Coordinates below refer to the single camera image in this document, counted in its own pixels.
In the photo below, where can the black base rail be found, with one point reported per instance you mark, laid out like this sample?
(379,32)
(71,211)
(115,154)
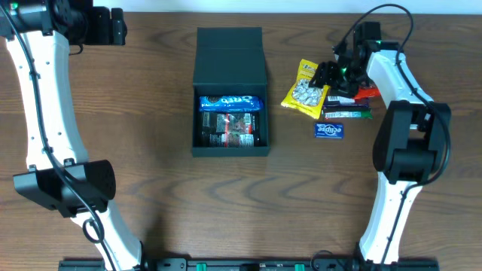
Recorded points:
(319,264)

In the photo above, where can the blue Oreo cookie pack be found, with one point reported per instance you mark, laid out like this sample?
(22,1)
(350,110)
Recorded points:
(230,103)

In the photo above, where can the yellow sunflower seed bag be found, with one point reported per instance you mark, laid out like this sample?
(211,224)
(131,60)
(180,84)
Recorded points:
(302,97)

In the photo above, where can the red snack bag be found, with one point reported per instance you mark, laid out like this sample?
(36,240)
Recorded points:
(366,93)

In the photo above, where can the dark blue candy bar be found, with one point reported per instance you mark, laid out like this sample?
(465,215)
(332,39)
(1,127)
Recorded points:
(343,103)

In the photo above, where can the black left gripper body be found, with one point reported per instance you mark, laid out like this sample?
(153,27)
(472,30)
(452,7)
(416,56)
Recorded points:
(117,26)

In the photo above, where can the blue Eclipse gum pack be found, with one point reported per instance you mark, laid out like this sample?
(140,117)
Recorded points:
(329,130)

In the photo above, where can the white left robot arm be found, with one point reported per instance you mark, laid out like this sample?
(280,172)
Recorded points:
(60,175)

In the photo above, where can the black gift box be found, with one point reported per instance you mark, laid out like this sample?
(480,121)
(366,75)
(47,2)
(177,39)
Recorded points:
(230,61)

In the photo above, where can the black transparent snack bag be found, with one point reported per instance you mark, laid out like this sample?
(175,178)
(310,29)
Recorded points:
(228,129)

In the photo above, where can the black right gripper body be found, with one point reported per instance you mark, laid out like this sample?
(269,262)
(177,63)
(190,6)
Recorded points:
(335,75)

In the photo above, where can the green and white candy bar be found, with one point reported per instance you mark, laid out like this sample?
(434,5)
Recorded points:
(348,114)

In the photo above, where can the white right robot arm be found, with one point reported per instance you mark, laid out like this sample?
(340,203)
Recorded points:
(411,150)

